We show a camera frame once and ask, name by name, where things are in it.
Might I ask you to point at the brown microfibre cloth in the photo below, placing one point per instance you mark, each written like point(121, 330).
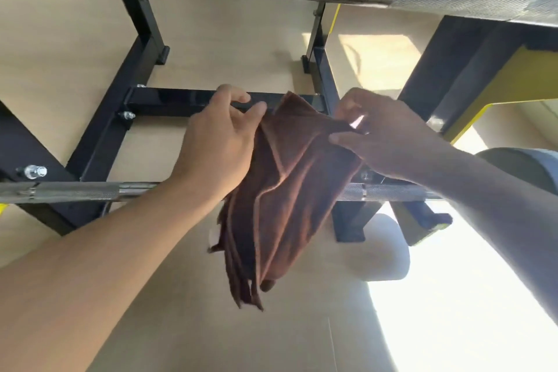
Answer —
point(287, 184)

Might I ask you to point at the silver hex bolt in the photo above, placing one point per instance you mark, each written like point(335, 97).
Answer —
point(126, 116)
point(32, 172)

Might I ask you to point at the black and yellow rack upright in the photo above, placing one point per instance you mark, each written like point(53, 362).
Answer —
point(462, 58)

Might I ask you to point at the person's right hand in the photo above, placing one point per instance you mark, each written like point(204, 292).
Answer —
point(392, 145)

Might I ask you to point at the black steel rack frame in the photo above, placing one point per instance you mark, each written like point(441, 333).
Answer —
point(174, 101)

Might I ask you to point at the person's right forearm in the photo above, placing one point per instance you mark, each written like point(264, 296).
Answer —
point(505, 219)

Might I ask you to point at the grey weight plate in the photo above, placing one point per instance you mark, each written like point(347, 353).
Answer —
point(518, 171)

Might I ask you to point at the person's right thumb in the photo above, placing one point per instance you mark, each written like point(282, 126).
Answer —
point(346, 138)

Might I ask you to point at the person's left thumb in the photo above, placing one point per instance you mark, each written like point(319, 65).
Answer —
point(250, 112)

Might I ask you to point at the person's left forearm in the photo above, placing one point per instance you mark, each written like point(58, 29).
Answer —
point(96, 280)

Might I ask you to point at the thin chrome barbell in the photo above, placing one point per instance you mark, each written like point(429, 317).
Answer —
point(87, 191)

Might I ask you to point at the person's left hand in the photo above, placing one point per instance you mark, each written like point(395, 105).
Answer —
point(218, 145)

